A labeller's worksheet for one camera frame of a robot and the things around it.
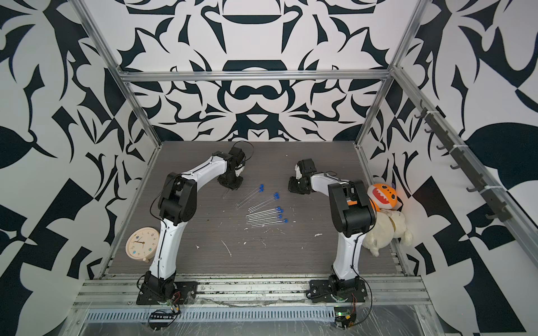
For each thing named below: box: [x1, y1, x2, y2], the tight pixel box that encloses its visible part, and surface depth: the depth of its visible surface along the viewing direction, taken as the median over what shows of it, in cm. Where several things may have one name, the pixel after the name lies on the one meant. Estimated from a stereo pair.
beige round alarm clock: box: [125, 226, 161, 263], surface depth 85 cm
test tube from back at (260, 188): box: [235, 183, 265, 210], surface depth 101 cm
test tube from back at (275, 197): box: [247, 192, 281, 213], surface depth 98 cm
